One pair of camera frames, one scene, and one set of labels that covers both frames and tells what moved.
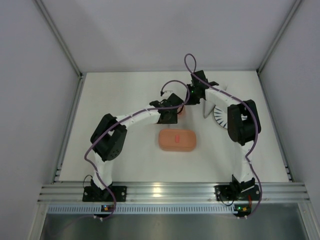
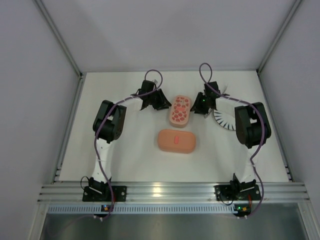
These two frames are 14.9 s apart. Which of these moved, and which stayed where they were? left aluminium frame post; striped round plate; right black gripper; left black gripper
Moved: right black gripper; left black gripper
Stayed: striped round plate; left aluminium frame post
